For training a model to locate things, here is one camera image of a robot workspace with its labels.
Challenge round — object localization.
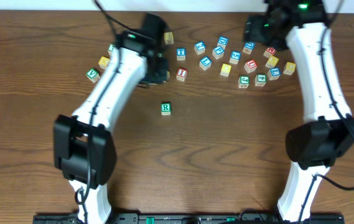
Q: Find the red U block right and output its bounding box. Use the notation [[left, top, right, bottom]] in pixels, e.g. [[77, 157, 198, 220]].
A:
[[244, 60, 258, 73]]

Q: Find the blue L block left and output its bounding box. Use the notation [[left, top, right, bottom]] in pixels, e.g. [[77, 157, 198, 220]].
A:
[[199, 56, 212, 70]]

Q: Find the green R block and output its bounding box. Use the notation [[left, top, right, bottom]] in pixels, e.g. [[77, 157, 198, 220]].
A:
[[161, 103, 172, 116]]

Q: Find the red I block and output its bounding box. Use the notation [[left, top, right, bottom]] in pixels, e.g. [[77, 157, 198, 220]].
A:
[[176, 68, 188, 82]]

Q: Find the green J block right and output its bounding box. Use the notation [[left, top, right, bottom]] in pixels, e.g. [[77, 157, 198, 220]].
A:
[[238, 75, 250, 88]]

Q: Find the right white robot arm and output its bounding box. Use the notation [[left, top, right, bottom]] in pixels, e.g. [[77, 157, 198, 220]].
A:
[[244, 0, 354, 223]]

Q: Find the green 4 block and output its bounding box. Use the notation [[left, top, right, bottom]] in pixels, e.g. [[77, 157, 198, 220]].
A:
[[255, 74, 267, 86]]

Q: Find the blue l block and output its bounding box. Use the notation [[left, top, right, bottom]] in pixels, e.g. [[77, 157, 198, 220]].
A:
[[267, 67, 281, 80], [199, 56, 212, 70]]

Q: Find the red M block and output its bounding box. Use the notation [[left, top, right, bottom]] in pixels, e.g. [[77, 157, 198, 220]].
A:
[[263, 47, 276, 58]]

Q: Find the blue T block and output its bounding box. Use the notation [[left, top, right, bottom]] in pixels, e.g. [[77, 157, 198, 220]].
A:
[[176, 48, 186, 60]]

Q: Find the blue D block right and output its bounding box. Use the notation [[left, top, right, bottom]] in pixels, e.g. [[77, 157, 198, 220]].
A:
[[243, 42, 255, 55]]

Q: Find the yellow block far left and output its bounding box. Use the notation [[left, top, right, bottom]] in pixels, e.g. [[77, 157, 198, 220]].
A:
[[98, 57, 110, 70]]

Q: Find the green V block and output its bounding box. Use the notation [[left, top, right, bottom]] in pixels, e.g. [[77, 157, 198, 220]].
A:
[[86, 68, 100, 83]]

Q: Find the blue d block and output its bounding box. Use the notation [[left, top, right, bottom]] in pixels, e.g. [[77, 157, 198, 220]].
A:
[[217, 36, 229, 49], [243, 42, 255, 55]]

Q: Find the green 7 block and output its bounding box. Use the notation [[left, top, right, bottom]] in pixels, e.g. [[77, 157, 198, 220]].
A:
[[108, 44, 116, 56]]

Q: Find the blue D block upper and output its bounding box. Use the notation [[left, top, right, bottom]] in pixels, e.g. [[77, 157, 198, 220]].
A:
[[217, 36, 229, 49]]

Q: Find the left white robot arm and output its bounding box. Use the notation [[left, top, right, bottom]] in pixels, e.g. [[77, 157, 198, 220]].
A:
[[53, 14, 169, 223]]

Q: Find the blue L block right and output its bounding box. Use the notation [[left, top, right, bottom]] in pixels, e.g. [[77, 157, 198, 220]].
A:
[[267, 67, 281, 80]]

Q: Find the yellow block top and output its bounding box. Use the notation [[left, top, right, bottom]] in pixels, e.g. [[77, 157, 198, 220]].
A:
[[164, 32, 174, 45]]

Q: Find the yellow K block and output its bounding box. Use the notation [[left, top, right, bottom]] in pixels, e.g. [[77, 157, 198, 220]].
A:
[[265, 55, 279, 68]]

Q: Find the blue 2 block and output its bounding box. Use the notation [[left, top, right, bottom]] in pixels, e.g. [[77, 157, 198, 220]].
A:
[[194, 41, 206, 55]]

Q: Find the yellow G block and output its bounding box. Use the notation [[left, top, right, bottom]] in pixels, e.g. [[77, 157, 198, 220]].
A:
[[283, 62, 296, 75]]

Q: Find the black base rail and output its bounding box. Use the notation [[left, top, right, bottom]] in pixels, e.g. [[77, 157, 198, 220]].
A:
[[32, 212, 345, 224]]

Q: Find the blue P block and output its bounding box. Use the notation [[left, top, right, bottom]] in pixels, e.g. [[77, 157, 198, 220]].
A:
[[212, 46, 225, 60]]

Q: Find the blue 5 block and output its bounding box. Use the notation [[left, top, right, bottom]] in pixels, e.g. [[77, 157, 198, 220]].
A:
[[229, 50, 241, 65]]

